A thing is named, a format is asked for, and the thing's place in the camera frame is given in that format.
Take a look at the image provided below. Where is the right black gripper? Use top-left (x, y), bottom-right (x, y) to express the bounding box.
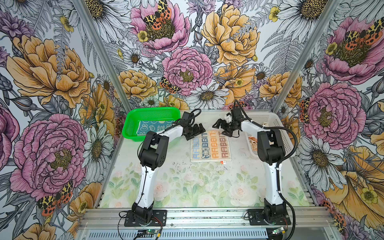
top-left (213, 118), bottom-right (240, 138)

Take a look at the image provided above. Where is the orange pink patterned towel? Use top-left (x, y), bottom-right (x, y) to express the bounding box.
top-left (248, 136), bottom-right (258, 152)

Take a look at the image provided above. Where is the striped rabbit text towel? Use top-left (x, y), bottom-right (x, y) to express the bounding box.
top-left (190, 130), bottom-right (232, 164)

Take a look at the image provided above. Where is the white plastic basket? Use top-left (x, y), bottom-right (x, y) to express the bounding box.
top-left (242, 111), bottom-right (299, 159)

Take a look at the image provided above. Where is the blue bunny pattern towel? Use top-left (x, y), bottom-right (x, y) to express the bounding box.
top-left (137, 121), bottom-right (174, 136)

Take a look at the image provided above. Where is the green plastic basket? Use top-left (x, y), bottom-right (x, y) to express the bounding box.
top-left (122, 107), bottom-right (181, 142)

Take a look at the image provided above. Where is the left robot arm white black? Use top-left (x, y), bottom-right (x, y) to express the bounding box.
top-left (129, 109), bottom-right (206, 226)

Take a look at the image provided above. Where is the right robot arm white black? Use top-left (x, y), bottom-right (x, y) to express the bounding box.
top-left (213, 107), bottom-right (291, 225)

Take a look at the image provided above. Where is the small green circuit board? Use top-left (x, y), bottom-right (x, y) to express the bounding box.
top-left (272, 227), bottom-right (286, 235)

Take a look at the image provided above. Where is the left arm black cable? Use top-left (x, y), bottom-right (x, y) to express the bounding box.
top-left (136, 108), bottom-right (202, 211)

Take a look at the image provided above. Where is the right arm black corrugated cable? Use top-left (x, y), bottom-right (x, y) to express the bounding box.
top-left (233, 99), bottom-right (299, 240)

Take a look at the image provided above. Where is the left aluminium corner post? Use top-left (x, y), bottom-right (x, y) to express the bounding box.
top-left (74, 1), bottom-right (133, 114)

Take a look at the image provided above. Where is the aluminium corner post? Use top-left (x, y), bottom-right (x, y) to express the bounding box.
top-left (271, 0), bottom-right (342, 114)
top-left (74, 1), bottom-right (133, 114)

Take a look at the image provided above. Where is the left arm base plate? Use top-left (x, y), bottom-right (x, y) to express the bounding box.
top-left (124, 210), bottom-right (168, 227)

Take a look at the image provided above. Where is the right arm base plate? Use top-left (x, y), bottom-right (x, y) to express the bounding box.
top-left (244, 209), bottom-right (292, 226)

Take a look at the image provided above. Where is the aluminium front rail frame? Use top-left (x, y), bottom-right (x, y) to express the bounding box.
top-left (76, 207), bottom-right (342, 240)

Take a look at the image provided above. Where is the right aluminium corner post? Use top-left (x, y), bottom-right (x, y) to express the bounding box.
top-left (271, 0), bottom-right (342, 114)

